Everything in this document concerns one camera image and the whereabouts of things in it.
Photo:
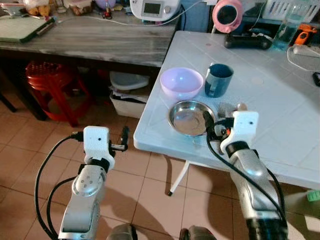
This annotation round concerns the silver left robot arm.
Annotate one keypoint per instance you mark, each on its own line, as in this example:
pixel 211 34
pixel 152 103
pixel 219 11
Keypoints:
pixel 85 192

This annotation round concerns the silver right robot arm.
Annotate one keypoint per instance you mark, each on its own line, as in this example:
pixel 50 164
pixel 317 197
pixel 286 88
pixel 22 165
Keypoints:
pixel 255 185

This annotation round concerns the stainless steel bowl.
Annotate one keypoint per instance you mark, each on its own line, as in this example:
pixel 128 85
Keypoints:
pixel 187 119

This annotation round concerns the metal fork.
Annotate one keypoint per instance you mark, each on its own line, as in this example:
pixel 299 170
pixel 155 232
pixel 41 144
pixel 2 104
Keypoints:
pixel 225 110

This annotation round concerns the metal spoon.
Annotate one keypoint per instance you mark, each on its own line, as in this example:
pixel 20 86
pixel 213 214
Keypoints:
pixel 241 106

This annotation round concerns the white lidded bin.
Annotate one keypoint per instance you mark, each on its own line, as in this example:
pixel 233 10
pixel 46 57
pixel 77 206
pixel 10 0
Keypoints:
pixel 127 95

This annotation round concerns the blue plastic mug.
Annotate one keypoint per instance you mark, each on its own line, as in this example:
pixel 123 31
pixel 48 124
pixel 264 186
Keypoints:
pixel 218 80

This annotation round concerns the lilac plastic bowl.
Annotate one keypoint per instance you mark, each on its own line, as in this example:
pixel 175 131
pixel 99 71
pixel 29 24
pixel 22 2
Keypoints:
pixel 181 82

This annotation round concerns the white table leg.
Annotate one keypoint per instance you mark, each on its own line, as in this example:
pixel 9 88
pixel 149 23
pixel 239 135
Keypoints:
pixel 179 179

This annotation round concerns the robot left leg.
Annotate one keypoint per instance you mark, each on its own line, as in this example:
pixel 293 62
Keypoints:
pixel 121 233

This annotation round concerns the robot leg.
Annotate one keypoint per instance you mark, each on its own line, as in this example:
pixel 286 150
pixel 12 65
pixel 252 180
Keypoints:
pixel 197 234
pixel 121 233

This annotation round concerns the red plastic stool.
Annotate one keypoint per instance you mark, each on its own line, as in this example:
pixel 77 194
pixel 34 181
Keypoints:
pixel 55 80

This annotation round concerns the black game controller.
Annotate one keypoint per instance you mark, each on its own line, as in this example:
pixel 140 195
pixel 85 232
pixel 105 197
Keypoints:
pixel 247 41

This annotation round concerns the grey wooden desk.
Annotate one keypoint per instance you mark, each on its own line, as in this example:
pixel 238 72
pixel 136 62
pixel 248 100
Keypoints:
pixel 95 42

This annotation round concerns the robot right leg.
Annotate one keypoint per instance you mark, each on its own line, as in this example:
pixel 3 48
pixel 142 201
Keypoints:
pixel 197 234

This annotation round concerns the black smartphone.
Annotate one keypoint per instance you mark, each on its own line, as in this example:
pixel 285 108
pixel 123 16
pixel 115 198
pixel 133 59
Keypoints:
pixel 317 79

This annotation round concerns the pink round fan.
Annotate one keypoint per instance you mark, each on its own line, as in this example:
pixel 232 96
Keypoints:
pixel 227 15

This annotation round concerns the green plastic object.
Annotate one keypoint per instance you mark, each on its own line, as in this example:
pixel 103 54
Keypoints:
pixel 313 196

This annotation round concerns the white power strip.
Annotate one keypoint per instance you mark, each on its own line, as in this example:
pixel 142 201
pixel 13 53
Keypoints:
pixel 306 50

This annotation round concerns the clear blue glass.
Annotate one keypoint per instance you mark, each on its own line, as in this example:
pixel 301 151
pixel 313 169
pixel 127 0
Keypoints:
pixel 287 32

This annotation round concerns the small red tool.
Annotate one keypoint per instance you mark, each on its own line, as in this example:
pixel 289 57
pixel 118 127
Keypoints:
pixel 106 14

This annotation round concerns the white appliance with screen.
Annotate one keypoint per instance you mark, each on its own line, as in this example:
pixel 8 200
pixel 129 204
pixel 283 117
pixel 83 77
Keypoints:
pixel 152 9

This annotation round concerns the orange and black tool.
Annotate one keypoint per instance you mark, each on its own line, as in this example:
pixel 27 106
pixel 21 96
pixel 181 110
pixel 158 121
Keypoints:
pixel 305 34

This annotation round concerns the purple round object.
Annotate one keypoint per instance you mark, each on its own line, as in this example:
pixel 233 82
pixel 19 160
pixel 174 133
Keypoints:
pixel 105 4

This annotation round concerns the white slatted basket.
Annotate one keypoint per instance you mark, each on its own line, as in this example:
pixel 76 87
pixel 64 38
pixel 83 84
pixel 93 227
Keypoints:
pixel 285 9

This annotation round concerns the green cutting mat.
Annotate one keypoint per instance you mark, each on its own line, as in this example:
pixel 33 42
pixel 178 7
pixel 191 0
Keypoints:
pixel 20 27

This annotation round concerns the brown plush toy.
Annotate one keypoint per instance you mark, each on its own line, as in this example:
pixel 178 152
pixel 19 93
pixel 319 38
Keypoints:
pixel 39 7

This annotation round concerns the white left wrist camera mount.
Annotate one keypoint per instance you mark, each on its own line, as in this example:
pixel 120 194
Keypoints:
pixel 96 142

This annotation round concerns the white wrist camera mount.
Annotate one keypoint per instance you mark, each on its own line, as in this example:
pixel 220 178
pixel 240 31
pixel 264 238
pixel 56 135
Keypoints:
pixel 244 127
pixel 96 142

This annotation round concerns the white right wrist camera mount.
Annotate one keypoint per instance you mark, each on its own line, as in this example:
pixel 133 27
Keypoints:
pixel 244 127

